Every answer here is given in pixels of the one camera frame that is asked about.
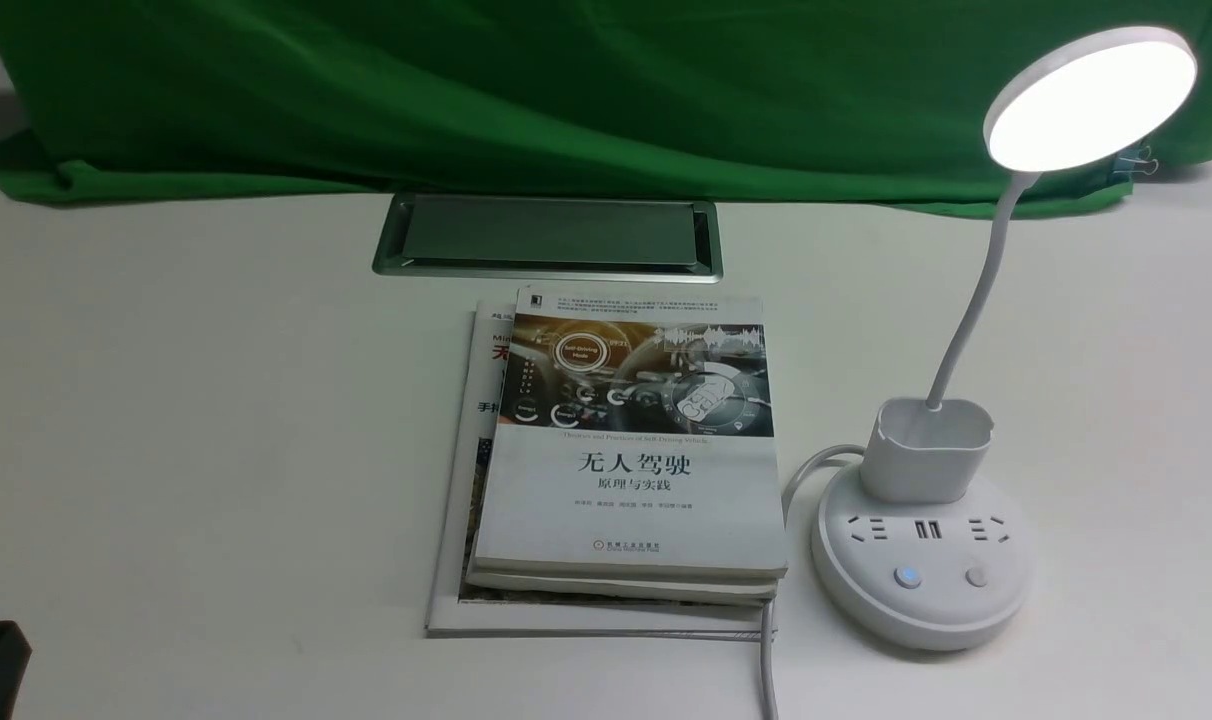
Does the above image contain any white desk lamp with sockets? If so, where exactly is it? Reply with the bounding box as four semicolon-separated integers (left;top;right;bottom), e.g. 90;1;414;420
810;25;1199;652

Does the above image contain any large thin bottom book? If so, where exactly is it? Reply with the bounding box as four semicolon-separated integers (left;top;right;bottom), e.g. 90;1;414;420
425;302;761;642

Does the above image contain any self-driving book, top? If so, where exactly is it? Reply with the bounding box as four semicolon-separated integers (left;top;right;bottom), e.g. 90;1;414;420
471;286;788;583

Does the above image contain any middle book in stack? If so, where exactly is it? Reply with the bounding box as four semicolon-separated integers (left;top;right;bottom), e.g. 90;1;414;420
464;564;779;606

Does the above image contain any green backdrop cloth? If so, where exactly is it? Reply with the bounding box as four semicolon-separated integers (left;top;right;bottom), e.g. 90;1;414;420
0;1;1212;217

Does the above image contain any blue binder clip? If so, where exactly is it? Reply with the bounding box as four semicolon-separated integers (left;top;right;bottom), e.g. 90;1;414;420
1111;143;1160;182

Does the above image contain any silver desk cable hatch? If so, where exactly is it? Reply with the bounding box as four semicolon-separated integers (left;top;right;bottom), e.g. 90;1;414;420
370;192;724;284

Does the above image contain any white lamp power cable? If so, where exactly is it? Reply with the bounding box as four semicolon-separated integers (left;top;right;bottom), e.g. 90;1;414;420
760;444;867;720

